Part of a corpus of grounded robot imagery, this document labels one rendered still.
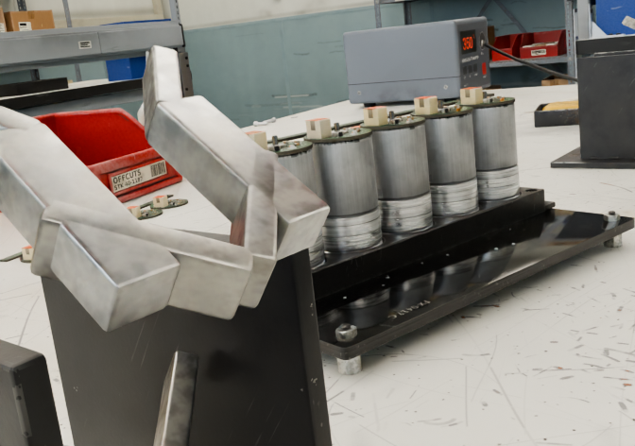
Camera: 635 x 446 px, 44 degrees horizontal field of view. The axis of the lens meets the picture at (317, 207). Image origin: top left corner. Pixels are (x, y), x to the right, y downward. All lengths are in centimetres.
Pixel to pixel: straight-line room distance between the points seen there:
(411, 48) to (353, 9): 466
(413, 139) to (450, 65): 65
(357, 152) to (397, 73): 70
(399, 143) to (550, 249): 7
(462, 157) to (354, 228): 6
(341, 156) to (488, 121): 8
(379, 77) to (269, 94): 510
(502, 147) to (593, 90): 18
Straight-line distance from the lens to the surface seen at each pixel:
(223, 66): 630
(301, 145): 26
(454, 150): 31
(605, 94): 50
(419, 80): 95
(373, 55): 98
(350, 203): 27
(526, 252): 30
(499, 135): 33
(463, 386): 22
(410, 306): 25
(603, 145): 51
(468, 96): 33
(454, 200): 31
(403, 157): 29
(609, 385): 22
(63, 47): 313
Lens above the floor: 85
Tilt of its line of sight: 13 degrees down
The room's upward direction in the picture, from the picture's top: 7 degrees counter-clockwise
